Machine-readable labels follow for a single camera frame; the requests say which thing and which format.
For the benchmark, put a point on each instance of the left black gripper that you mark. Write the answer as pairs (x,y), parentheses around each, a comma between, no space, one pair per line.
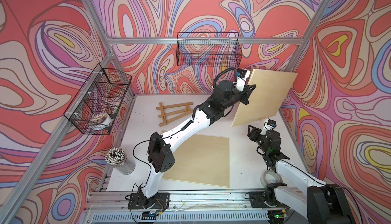
(247,93)

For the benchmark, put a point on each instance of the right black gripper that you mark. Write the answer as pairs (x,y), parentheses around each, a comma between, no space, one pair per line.
(254,132)

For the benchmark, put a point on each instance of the plywood board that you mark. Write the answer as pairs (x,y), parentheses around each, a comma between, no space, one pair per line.
(271,89)
(202,159)

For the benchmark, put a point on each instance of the wooden easel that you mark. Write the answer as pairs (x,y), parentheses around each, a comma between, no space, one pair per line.
(171,113)

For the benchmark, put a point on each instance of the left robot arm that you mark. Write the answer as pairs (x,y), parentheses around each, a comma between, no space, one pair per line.
(161,148)

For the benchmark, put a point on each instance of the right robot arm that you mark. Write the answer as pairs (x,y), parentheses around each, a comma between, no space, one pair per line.
(317,201)

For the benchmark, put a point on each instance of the clear tape roll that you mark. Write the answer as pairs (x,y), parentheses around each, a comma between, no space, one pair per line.
(269,177)

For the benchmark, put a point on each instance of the cup of pencils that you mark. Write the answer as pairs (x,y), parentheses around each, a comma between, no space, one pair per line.
(118,159)

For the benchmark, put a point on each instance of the patterned tape roll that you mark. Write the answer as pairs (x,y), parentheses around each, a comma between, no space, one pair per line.
(100,121)

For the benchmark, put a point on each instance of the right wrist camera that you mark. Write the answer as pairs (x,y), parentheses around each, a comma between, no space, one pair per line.
(270,124)

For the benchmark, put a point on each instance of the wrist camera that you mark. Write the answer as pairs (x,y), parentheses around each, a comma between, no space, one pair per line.
(270,124)
(242,76)

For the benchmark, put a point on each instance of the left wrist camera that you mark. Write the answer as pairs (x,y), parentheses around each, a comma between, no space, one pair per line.
(242,76)

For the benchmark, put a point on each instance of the back black wire basket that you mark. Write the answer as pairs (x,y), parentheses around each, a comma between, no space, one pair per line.
(208,49)

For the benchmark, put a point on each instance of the black wire basket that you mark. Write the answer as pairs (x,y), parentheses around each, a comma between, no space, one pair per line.
(103,92)
(208,49)

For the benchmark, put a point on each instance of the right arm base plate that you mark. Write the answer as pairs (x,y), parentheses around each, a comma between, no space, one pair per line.
(257,200)

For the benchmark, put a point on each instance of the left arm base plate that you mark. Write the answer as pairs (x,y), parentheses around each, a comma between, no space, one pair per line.
(137,201)

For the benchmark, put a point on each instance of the left black wire basket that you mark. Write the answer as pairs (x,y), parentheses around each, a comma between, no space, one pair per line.
(103,92)

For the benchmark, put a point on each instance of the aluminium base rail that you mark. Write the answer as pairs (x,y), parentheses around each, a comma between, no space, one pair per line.
(211,206)

